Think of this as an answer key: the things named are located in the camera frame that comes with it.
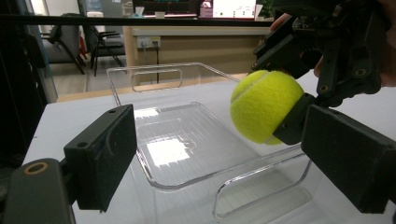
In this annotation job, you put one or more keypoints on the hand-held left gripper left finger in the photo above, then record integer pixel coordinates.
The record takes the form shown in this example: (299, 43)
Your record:
(99, 155)

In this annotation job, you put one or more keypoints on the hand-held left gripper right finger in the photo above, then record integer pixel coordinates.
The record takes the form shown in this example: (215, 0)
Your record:
(348, 155)

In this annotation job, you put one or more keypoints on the yellow tennis ball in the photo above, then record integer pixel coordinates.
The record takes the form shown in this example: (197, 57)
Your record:
(260, 109)

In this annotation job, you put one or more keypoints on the clear plastic tray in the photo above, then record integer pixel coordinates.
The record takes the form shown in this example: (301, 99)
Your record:
(174, 124)

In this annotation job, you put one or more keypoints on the green plant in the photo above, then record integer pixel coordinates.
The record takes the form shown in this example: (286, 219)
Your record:
(265, 7)

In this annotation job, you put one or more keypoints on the white table board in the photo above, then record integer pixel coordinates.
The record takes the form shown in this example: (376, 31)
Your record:
(71, 115)

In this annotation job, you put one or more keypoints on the white lit monitor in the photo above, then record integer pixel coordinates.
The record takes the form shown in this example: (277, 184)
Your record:
(234, 7)

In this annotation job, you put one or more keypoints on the light wooden counter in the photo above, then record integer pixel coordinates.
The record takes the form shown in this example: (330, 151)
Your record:
(202, 49)

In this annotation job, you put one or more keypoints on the pink box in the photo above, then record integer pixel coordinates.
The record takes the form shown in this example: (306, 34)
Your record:
(206, 10)

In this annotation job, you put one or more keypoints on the black chair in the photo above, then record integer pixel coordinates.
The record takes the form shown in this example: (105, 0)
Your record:
(104, 43)

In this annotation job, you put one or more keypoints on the grey chair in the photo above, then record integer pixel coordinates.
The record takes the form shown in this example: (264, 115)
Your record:
(62, 43)

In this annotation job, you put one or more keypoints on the dark monitor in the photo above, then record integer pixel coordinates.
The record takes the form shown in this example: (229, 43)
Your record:
(165, 6)

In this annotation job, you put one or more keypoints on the white cup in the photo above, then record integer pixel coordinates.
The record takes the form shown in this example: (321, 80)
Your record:
(159, 14)

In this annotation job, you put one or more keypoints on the white power outlet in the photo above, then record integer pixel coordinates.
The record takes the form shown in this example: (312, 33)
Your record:
(148, 41)

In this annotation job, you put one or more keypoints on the black horizontal frame bar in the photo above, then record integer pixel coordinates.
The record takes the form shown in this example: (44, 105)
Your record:
(124, 20)

